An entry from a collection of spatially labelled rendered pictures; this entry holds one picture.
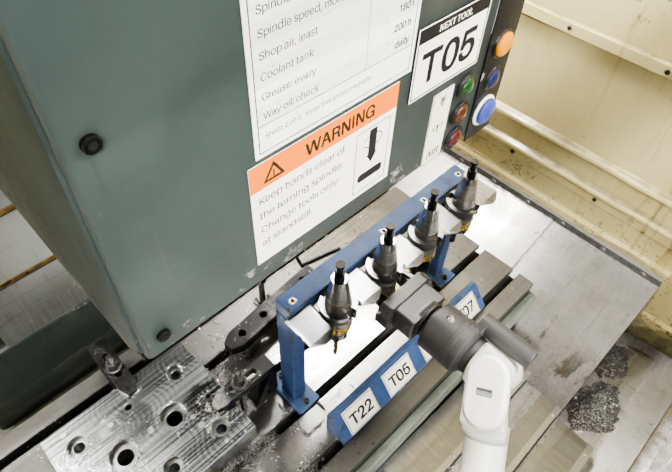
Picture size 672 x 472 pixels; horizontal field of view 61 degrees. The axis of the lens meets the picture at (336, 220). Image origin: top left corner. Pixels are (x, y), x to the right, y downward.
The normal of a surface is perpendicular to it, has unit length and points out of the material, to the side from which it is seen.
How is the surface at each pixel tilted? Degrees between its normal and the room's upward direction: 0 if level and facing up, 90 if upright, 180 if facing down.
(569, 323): 24
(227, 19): 90
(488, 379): 42
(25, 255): 90
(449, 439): 7
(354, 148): 90
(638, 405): 17
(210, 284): 90
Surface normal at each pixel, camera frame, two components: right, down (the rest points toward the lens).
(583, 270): -0.26, -0.40
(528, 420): 0.14, -0.72
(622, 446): -0.18, -0.80
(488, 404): -0.45, -0.15
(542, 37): -0.72, 0.50
